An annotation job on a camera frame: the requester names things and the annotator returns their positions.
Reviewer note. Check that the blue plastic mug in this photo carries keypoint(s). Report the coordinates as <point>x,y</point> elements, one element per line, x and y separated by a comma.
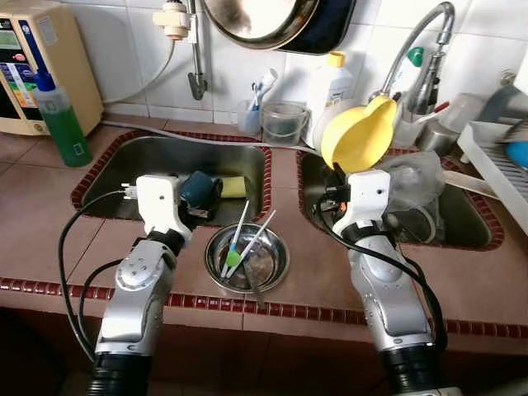
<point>202,188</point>

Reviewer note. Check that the round steel bowl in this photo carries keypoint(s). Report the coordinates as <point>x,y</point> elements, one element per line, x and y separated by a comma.
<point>272,264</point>

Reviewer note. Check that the steel spoon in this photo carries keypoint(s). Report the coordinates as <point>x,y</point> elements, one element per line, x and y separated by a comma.
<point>254,289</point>

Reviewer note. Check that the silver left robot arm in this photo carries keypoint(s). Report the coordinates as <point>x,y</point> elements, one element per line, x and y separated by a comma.
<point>140,305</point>

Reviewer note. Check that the yellow dish sponge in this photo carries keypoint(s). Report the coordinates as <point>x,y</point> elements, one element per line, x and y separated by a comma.
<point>233,187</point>

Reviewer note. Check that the plain white plastic stick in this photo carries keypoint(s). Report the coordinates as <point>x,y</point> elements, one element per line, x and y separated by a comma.
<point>257,235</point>

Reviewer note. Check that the clear toothbrush cup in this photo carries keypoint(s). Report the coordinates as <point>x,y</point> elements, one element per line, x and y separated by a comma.
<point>247,122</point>

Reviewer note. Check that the stainless steel sink basin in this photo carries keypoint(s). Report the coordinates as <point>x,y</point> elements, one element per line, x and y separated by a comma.
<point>124,161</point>
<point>470,223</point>

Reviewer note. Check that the white bottle with yellow cap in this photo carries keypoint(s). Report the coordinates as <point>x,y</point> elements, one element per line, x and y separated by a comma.
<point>334,82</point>

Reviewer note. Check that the small steel cup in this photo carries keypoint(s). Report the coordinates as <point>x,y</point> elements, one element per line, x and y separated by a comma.
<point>437,139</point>

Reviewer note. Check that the green soap bottle blue cap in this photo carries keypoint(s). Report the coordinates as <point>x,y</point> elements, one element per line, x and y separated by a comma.
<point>66,132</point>

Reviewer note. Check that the chrome sink faucet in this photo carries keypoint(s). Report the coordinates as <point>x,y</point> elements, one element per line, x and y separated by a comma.
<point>425,82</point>

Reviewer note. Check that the frosted plastic jar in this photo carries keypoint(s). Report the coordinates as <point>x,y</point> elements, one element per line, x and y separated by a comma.
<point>462,111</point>

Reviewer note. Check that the blue bowl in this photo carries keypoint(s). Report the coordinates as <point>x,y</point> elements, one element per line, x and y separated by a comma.
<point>518,154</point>

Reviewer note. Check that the white dish rack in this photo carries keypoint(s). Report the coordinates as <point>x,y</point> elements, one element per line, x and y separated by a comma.
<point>495,181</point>

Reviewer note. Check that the hanging steel pan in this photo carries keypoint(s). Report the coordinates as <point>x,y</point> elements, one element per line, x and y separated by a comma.
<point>256,21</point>

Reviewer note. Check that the beige water ionizer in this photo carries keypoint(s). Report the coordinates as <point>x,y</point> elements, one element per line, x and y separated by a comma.
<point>66,58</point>

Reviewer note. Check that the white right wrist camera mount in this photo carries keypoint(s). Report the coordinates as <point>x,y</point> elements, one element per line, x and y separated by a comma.
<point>367,198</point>

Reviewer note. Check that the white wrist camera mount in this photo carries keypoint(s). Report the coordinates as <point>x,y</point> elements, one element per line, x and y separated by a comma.
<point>367,198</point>
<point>157,202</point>

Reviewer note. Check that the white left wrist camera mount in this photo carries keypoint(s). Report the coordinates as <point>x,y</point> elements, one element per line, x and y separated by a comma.
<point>157,202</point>

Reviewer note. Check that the steel wall tap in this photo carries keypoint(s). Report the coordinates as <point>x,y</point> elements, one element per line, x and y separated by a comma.
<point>196,66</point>

